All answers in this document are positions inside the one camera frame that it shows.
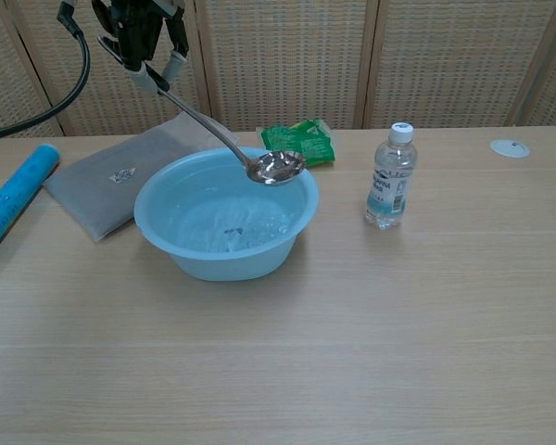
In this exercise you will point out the blue cylindrical tube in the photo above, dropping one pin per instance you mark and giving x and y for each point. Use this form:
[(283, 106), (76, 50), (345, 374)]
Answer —
[(14, 199)]

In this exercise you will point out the green snack packet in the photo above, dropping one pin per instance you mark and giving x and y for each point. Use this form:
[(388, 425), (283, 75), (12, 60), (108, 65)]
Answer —
[(312, 146)]

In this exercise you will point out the clear plastic water bottle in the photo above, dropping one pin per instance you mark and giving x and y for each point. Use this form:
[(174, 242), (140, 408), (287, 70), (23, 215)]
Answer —
[(389, 185)]

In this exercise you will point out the grey cloth in plastic bag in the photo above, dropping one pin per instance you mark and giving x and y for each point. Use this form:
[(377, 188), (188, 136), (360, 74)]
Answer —
[(102, 199)]

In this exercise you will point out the light blue plastic basin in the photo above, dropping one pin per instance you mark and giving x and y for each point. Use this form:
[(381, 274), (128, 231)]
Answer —
[(222, 266)]

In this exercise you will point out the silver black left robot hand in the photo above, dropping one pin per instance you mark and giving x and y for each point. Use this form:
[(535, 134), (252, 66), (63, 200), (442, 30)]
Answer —
[(134, 28)]

